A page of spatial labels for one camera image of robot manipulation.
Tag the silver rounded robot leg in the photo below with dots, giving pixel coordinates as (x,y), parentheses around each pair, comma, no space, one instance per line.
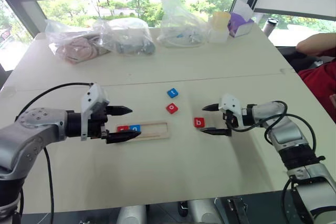
(132,214)
(203,212)

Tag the black metal bracket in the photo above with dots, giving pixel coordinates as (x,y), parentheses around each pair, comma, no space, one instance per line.
(237,209)

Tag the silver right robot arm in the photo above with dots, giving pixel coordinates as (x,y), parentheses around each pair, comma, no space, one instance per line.
(288,140)

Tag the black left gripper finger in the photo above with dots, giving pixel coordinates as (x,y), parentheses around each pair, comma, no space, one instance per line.
(122,136)
(119,110)

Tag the purple and white box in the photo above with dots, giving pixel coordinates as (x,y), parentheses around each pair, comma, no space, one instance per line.
(240,22)

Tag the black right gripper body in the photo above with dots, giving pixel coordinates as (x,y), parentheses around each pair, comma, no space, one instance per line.
(229,120)

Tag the tall clear plastic bag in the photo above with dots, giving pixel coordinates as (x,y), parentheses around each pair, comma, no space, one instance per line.
(178,24)

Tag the person in red shirt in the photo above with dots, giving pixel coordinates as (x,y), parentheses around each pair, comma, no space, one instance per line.
(320,74)

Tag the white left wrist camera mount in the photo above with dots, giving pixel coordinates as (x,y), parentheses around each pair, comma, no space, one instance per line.
(90,103)

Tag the plastic bag with pink cloth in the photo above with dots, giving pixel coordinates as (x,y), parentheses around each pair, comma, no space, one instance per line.
(76,45)

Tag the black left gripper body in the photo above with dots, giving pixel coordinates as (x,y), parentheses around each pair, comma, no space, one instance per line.
(97,121)

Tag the blue letter block t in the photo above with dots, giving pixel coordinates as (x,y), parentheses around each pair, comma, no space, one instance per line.
(172,93)

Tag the red letter block r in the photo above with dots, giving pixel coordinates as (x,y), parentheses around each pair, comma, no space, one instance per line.
(122,129)

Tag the wooden letter tray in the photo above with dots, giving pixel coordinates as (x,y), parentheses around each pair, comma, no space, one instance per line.
(149,130)

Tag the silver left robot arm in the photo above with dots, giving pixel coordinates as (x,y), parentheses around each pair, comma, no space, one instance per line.
(31,127)

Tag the silver tumbler with black lid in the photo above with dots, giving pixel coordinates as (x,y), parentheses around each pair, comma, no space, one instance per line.
(270,26)

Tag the red letter block o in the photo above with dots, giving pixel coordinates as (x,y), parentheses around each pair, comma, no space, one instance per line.
(172,108)

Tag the red letter block b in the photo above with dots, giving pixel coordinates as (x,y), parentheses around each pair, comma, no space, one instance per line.
(199,122)

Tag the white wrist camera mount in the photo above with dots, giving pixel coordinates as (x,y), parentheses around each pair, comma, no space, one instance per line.
(230,105)
(90,103)

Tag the plastic bag with grey items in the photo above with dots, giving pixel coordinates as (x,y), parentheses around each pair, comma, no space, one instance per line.
(131,40)

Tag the blue letter block o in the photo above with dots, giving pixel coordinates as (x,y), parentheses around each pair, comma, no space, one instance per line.
(135,128)

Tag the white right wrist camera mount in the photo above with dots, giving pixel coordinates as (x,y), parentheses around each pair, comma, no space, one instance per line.
(230,105)

